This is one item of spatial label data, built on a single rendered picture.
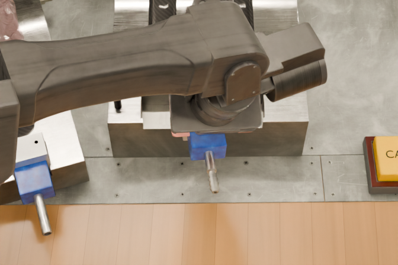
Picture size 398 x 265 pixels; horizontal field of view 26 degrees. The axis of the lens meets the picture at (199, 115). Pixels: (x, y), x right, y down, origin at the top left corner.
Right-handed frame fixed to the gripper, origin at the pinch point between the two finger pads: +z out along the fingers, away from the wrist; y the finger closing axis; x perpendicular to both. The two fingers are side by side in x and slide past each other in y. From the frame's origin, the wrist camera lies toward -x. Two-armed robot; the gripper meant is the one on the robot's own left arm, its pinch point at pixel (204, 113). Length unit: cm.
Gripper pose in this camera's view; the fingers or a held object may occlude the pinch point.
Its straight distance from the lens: 105.1
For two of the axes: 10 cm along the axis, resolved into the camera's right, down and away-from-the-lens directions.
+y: -9.9, 0.6, -1.4
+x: 0.8, 9.9, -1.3
